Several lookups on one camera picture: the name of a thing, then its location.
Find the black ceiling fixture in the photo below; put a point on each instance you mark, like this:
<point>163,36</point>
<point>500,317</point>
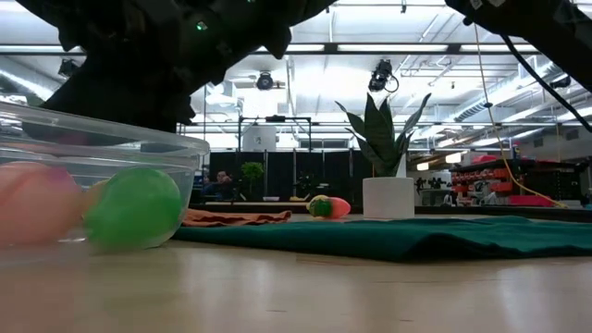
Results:
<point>560,82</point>

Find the snake plant in white pot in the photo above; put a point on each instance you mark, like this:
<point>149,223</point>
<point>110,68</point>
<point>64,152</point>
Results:
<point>387,194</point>

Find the black partition wall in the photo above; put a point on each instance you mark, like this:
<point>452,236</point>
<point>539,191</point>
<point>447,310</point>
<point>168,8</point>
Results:
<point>282,173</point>

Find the white box unit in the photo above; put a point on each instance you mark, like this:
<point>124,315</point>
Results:
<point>260,139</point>

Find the yellow toy lemon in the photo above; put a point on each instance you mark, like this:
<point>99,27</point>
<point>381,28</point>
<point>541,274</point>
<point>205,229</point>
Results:
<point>319,198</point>

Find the black overhead camera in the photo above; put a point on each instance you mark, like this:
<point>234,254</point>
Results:
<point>381,76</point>

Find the clear plastic tupperware container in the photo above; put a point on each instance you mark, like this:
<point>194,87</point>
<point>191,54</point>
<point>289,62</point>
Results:
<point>152,157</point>

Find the dark teal cloth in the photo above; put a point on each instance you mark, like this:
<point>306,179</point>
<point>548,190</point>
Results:
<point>393,238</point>

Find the green toy lime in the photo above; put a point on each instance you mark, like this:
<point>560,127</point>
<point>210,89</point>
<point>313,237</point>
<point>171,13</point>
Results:
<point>134,208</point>

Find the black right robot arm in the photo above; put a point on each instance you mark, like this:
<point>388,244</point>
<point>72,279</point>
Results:
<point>546,23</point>

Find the orange toy carrot green top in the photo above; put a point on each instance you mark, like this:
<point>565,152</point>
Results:
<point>335,208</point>

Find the orange cloth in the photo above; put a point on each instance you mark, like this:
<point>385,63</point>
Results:
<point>231,217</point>

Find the small green tree plant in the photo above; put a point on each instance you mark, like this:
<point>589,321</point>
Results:
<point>252,173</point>

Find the peach toy ball fruit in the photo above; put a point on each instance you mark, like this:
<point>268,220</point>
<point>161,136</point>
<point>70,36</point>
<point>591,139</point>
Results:
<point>37,203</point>

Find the person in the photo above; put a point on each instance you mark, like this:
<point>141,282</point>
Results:
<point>221,185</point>

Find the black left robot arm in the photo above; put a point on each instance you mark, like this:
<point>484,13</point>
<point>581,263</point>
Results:
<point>139,28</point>

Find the round black lamp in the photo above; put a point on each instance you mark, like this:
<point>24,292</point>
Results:
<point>264,81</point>

